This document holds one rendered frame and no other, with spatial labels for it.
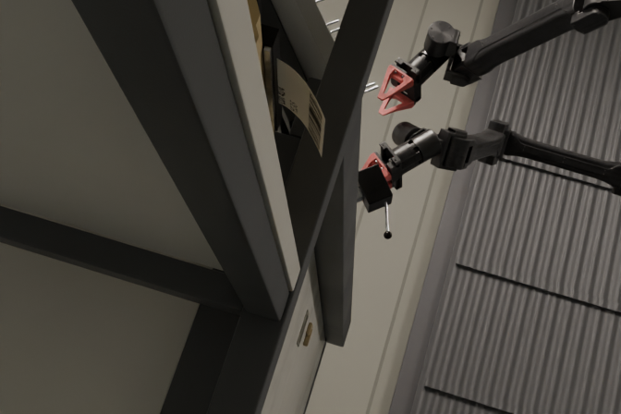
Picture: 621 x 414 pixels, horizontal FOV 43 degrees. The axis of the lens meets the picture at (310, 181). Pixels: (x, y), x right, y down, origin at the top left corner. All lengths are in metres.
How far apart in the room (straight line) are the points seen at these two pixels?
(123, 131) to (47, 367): 0.38
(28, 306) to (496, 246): 2.40
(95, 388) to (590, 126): 2.74
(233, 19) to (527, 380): 2.70
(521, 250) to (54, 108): 2.69
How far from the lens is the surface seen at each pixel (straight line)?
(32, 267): 0.77
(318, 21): 0.81
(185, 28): 0.24
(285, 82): 0.52
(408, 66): 1.76
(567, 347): 2.98
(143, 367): 0.72
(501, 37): 1.72
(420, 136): 1.68
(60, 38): 0.32
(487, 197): 3.05
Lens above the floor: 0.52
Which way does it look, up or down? 19 degrees up
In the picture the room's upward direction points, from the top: 18 degrees clockwise
